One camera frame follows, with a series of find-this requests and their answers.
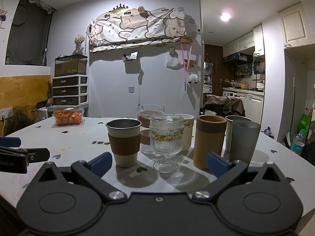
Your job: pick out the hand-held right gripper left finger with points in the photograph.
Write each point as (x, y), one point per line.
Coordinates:
(101, 163)

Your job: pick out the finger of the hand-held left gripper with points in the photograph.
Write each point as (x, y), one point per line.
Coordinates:
(38, 155)
(9, 141)

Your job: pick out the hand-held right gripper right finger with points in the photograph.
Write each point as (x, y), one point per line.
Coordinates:
(216, 163)

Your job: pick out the brown bamboo cup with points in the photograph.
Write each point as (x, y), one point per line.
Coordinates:
(209, 140)

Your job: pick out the beige cup with brown sleeve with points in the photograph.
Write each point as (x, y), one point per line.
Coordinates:
(124, 143)

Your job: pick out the light grey cup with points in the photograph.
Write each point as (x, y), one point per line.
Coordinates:
(230, 132)

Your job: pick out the dark grey cup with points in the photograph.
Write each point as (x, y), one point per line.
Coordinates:
(243, 142)

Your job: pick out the white cup with printed band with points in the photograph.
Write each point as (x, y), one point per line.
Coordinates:
(188, 132)

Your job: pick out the clear box of oranges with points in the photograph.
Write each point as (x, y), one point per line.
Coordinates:
(67, 118)

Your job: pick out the ribbed glass goblet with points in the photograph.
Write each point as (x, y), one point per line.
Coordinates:
(166, 137)

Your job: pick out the chair draped with clothes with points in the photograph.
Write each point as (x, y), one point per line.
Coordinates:
(228, 104)

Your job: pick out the ribbed glass tumbler brown sleeve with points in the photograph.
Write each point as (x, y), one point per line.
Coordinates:
(147, 118)

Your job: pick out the white washing machine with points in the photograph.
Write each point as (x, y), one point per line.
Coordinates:
(229, 94)

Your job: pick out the white drawer cabinet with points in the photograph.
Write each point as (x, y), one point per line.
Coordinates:
(70, 91)

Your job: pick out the clear water bottle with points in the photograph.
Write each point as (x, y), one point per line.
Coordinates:
(297, 143)

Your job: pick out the brown wooden door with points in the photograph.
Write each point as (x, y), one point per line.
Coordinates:
(213, 78)

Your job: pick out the white plush toy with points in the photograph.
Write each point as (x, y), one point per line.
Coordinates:
(193, 78)

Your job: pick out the glass fish tank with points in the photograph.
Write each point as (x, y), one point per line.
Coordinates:
(71, 66)

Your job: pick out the green bag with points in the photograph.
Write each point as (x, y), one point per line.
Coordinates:
(304, 124)

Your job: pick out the grey mop pole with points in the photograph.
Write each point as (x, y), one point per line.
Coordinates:
(292, 103)

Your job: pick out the white hanging bag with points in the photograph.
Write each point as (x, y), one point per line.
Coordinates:
(174, 62)

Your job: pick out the dark window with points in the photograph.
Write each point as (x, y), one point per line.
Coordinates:
(29, 32)

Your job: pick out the dried flower bouquet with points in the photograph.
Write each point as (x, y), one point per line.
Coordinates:
(79, 41)

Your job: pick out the printed cloth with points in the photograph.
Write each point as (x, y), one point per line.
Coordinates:
(137, 28)

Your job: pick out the round ceiling light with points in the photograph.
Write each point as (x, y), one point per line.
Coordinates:
(225, 16)

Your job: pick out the gold crown decoration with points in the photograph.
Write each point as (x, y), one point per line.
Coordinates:
(120, 8)

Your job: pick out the white wall socket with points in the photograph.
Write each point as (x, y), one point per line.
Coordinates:
(6, 113)

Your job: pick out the white wall cabinet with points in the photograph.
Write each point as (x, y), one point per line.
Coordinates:
(294, 25)

